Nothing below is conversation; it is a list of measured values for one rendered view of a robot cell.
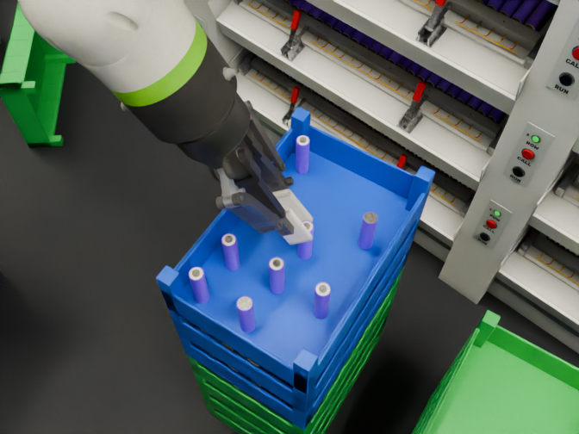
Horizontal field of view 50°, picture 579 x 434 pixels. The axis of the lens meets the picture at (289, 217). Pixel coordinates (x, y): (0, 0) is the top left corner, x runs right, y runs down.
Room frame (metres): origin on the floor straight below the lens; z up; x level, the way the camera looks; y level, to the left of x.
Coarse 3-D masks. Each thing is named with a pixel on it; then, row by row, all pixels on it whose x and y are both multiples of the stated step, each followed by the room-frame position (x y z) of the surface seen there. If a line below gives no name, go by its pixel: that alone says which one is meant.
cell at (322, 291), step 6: (324, 282) 0.31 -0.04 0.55; (318, 288) 0.31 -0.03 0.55; (324, 288) 0.31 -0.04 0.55; (330, 288) 0.31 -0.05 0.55; (318, 294) 0.30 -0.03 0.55; (324, 294) 0.30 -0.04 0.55; (330, 294) 0.30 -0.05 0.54; (318, 300) 0.30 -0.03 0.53; (324, 300) 0.30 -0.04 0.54; (318, 306) 0.30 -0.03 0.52; (324, 306) 0.30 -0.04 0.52; (318, 312) 0.30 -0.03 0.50; (324, 312) 0.30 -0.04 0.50; (318, 318) 0.30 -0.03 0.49
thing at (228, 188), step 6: (222, 168) 0.36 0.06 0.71; (222, 174) 0.35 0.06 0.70; (222, 180) 0.35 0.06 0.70; (228, 180) 0.35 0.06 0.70; (222, 186) 0.34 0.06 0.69; (228, 186) 0.34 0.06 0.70; (234, 186) 0.35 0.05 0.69; (222, 192) 0.34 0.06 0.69; (228, 192) 0.34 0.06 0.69; (234, 192) 0.34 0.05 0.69; (222, 198) 0.33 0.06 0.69; (228, 198) 0.33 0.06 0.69; (228, 204) 0.33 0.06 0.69
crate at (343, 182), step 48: (288, 144) 0.54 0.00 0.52; (336, 144) 0.53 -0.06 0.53; (336, 192) 0.48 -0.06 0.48; (384, 192) 0.48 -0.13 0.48; (240, 240) 0.41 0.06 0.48; (336, 240) 0.41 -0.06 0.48; (384, 240) 0.41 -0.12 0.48; (240, 288) 0.34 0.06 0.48; (288, 288) 0.34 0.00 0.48; (336, 288) 0.34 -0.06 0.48; (240, 336) 0.26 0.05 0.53; (288, 336) 0.28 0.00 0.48; (336, 336) 0.26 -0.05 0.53
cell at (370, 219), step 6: (366, 216) 0.40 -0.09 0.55; (372, 216) 0.40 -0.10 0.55; (366, 222) 0.39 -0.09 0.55; (372, 222) 0.39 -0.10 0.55; (366, 228) 0.39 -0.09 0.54; (372, 228) 0.39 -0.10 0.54; (360, 234) 0.40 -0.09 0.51; (366, 234) 0.39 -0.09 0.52; (372, 234) 0.39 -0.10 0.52; (360, 240) 0.40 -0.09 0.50; (366, 240) 0.39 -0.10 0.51; (372, 240) 0.39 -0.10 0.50; (360, 246) 0.39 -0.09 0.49; (366, 246) 0.39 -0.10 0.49
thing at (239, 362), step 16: (416, 224) 0.45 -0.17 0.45; (400, 256) 0.42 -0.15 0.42; (384, 272) 0.37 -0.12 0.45; (368, 304) 0.33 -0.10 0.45; (176, 320) 0.31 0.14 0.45; (192, 336) 0.30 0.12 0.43; (208, 336) 0.29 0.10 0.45; (352, 336) 0.31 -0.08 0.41; (224, 352) 0.27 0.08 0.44; (336, 352) 0.27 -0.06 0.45; (240, 368) 0.26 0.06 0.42; (256, 368) 0.25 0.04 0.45; (272, 384) 0.23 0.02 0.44; (288, 384) 0.24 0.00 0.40; (320, 384) 0.23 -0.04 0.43; (288, 400) 0.22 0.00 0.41; (304, 400) 0.21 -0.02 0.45
